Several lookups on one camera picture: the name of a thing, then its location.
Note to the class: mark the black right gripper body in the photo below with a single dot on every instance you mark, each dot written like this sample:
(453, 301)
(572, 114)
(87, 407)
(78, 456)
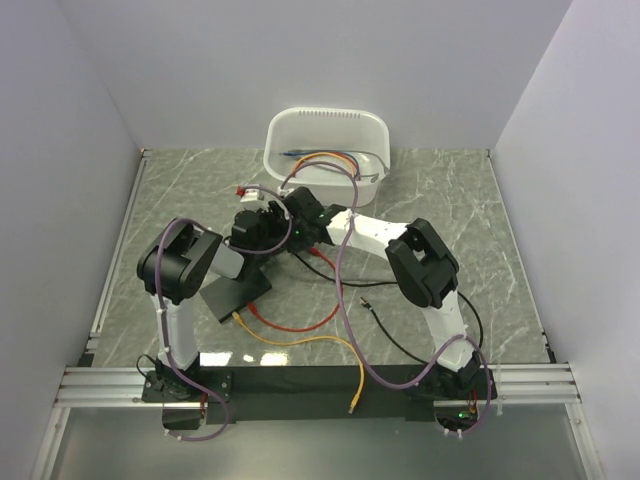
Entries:
(299, 230)

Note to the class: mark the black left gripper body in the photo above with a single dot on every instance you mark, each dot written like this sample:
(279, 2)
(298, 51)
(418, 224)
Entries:
(272, 232)

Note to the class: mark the black network switch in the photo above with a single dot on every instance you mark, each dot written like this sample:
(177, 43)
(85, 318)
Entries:
(225, 296)
(300, 243)

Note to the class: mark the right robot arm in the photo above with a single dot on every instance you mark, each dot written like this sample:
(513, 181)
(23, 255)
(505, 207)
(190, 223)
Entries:
(425, 270)

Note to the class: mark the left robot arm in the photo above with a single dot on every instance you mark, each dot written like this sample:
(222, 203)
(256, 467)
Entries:
(173, 269)

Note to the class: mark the white plastic bin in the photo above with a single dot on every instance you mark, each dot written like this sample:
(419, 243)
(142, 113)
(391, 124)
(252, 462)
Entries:
(341, 155)

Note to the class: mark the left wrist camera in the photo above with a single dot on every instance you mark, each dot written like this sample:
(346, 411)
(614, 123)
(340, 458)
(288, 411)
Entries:
(251, 194)

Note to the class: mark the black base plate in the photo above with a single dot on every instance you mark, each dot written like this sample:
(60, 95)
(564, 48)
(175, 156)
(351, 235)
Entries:
(326, 392)

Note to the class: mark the aluminium rail frame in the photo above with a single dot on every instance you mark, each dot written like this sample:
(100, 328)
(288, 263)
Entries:
(530, 432)

